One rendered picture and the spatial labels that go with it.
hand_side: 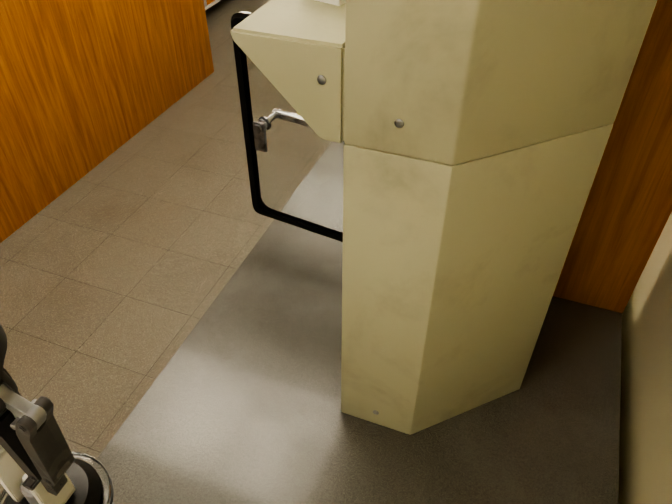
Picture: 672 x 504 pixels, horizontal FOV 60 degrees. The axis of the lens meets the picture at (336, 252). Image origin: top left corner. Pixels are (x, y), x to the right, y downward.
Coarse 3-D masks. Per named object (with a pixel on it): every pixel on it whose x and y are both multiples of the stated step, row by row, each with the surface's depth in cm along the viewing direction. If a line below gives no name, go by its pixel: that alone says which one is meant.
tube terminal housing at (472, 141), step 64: (384, 0) 47; (448, 0) 46; (512, 0) 46; (576, 0) 49; (640, 0) 52; (384, 64) 51; (448, 64) 49; (512, 64) 50; (576, 64) 53; (384, 128) 55; (448, 128) 52; (512, 128) 55; (576, 128) 59; (384, 192) 60; (448, 192) 57; (512, 192) 61; (576, 192) 66; (384, 256) 65; (448, 256) 63; (512, 256) 68; (384, 320) 72; (448, 320) 71; (512, 320) 78; (384, 384) 80; (448, 384) 81; (512, 384) 90
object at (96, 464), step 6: (78, 456) 59; (84, 456) 59; (90, 456) 59; (90, 462) 59; (96, 462) 59; (96, 468) 58; (102, 468) 58; (102, 474) 58; (108, 474) 58; (102, 480) 57; (108, 480) 57; (102, 486) 57; (108, 486) 57; (6, 492) 56; (102, 492) 56; (108, 492) 56; (0, 498) 56; (102, 498) 56; (108, 498) 56
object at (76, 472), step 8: (72, 464) 57; (80, 464) 57; (88, 464) 58; (72, 472) 56; (80, 472) 56; (88, 472) 57; (96, 472) 58; (72, 480) 56; (80, 480) 56; (88, 480) 56; (96, 480) 57; (24, 488) 52; (80, 488) 55; (88, 488) 55; (96, 488) 56; (8, 496) 55; (24, 496) 52; (32, 496) 52; (72, 496) 55; (80, 496) 55; (88, 496) 55; (96, 496) 56
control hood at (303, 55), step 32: (288, 0) 60; (256, 32) 54; (288, 32) 53; (320, 32) 53; (256, 64) 56; (288, 64) 54; (320, 64) 53; (288, 96) 57; (320, 96) 55; (320, 128) 58
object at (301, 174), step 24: (264, 96) 99; (288, 120) 99; (288, 144) 103; (312, 144) 100; (336, 144) 98; (264, 168) 109; (288, 168) 106; (312, 168) 103; (336, 168) 101; (264, 192) 113; (288, 192) 110; (312, 192) 107; (336, 192) 104; (312, 216) 111; (336, 216) 108
